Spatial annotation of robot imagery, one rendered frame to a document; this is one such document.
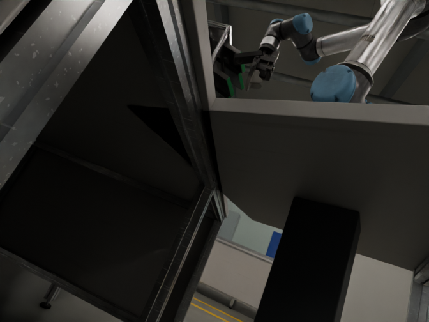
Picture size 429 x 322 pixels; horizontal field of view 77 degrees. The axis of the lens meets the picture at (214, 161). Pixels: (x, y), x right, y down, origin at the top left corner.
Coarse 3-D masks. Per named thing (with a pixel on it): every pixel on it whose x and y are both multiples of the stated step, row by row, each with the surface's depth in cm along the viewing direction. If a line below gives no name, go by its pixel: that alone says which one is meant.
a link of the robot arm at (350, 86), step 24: (384, 0) 79; (408, 0) 73; (384, 24) 73; (360, 48) 73; (384, 48) 72; (336, 72) 70; (360, 72) 69; (312, 96) 73; (336, 96) 68; (360, 96) 70
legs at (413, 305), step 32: (288, 224) 70; (320, 224) 66; (352, 224) 63; (288, 256) 66; (320, 256) 63; (352, 256) 67; (288, 288) 63; (320, 288) 60; (416, 288) 88; (256, 320) 62; (288, 320) 60; (320, 320) 57; (416, 320) 85
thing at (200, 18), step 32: (192, 0) 28; (128, 32) 37; (192, 32) 32; (96, 64) 49; (128, 64) 45; (96, 96) 64; (128, 96) 57; (160, 96) 51; (64, 128) 112; (96, 128) 91; (128, 128) 77; (96, 160) 158; (128, 160) 120; (160, 160) 96; (192, 192) 128
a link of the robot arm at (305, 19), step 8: (296, 16) 104; (304, 16) 102; (280, 24) 109; (288, 24) 106; (296, 24) 103; (304, 24) 102; (312, 24) 106; (280, 32) 109; (288, 32) 107; (296, 32) 105; (304, 32) 104; (296, 40) 109; (304, 40) 108
